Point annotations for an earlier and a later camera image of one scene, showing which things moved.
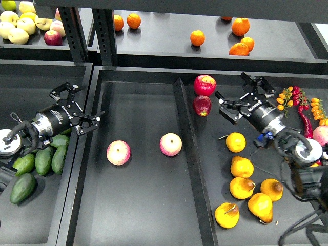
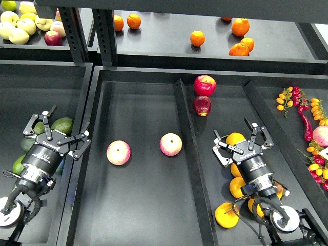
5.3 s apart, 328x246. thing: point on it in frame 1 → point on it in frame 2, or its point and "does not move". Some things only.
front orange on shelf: x=239 y=49 does not move
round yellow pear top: x=236 y=142 does not move
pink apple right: x=170 y=144 does not move
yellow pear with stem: x=227 y=214 does not move
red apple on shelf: x=52 y=37 does not move
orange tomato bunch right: x=318 y=111 does not move
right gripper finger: x=230 y=110 → x=223 y=161
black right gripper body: x=265 y=116 → x=252 y=162
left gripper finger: x=88 y=123 → x=82 y=137
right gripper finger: x=261 y=83 → x=268 y=142
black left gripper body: x=57 y=119 → x=46 y=156
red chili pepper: x=308 y=128 does not move
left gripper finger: x=56 y=94 → x=44 y=117
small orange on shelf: x=249 y=42 does not move
